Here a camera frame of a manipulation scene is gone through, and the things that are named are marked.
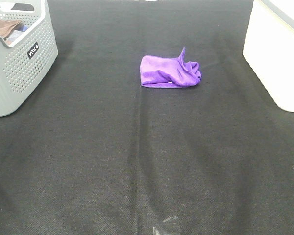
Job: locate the purple microfiber towel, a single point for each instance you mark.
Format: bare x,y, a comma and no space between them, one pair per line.
159,72

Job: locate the clear tape strip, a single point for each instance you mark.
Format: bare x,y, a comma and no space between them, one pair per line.
169,226

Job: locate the grey perforated plastic basket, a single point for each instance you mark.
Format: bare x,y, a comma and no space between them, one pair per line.
26,61

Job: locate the cream woven storage basket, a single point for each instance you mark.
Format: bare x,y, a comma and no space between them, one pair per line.
269,48

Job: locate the blue cloth in basket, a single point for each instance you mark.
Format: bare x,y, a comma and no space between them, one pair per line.
15,34

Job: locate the brown folded towel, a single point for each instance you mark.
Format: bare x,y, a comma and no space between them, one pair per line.
6,27

